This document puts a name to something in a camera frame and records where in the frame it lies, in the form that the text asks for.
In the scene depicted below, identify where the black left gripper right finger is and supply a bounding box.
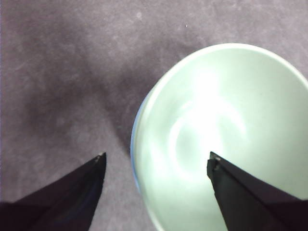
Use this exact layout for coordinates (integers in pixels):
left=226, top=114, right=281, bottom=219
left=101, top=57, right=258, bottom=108
left=207, top=151, right=308, bottom=231

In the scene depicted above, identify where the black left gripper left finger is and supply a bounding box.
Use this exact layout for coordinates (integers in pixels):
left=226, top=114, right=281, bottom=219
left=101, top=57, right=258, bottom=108
left=0, top=152, right=107, bottom=231

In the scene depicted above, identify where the green ribbed bowl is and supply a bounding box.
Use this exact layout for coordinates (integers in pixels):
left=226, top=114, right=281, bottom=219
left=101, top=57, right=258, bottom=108
left=131, top=43, right=308, bottom=231

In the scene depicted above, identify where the blue ribbed bowl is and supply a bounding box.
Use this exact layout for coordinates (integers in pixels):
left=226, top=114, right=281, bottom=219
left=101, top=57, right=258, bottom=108
left=129, top=101, right=145, bottom=194

